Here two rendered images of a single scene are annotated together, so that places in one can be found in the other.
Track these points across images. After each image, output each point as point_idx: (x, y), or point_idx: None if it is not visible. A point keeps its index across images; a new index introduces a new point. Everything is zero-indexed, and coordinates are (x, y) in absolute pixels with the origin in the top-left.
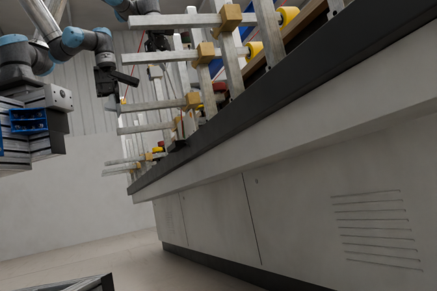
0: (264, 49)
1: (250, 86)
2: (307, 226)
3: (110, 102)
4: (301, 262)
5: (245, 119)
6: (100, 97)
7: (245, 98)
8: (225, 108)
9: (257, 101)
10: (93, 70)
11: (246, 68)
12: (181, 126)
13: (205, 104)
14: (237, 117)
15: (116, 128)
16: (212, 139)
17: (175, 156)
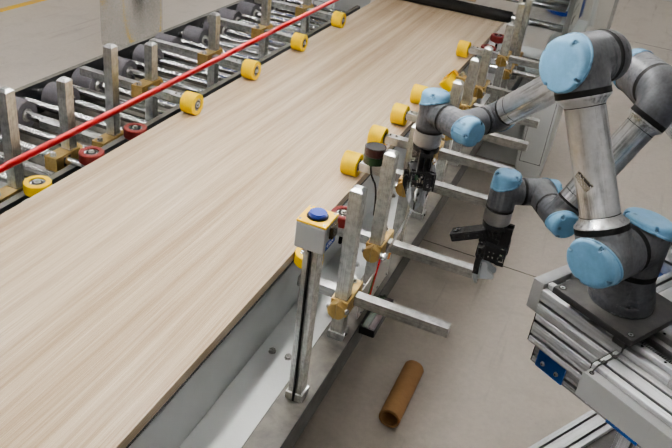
0: (443, 175)
1: (440, 199)
2: None
3: (488, 265)
4: None
5: (432, 223)
6: (498, 265)
7: (436, 209)
8: (426, 222)
9: (439, 208)
10: (513, 230)
11: (358, 183)
12: (368, 287)
13: (404, 231)
14: (429, 225)
15: (450, 324)
16: (409, 259)
17: (351, 345)
